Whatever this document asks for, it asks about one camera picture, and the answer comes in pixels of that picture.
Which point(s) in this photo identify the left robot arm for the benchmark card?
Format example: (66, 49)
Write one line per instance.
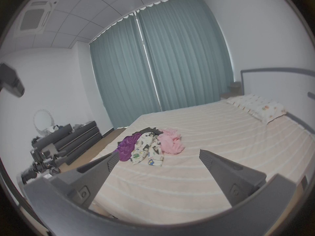
(39, 166)

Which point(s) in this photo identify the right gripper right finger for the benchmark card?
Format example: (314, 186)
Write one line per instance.
(228, 178)

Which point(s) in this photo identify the white printed pyjama top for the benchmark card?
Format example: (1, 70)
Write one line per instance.
(147, 149)

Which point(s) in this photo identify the ceiling air conditioner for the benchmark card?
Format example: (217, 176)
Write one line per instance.
(34, 18)

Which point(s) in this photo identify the pink garment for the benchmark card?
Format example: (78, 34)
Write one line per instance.
(171, 141)

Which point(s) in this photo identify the grey bedside table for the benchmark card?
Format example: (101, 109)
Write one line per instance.
(231, 91)

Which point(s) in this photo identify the dark grey chest of drawers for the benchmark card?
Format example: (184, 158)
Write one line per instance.
(73, 141)

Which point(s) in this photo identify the purple garment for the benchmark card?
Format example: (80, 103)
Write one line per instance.
(126, 147)

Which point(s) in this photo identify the bed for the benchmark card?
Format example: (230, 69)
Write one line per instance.
(209, 131)

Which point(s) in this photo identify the blue-green curtain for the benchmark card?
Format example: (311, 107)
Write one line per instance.
(123, 77)
(187, 58)

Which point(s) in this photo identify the white printed pillow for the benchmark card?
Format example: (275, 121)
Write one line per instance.
(260, 108)

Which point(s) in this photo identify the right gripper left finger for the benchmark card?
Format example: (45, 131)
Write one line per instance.
(93, 178)

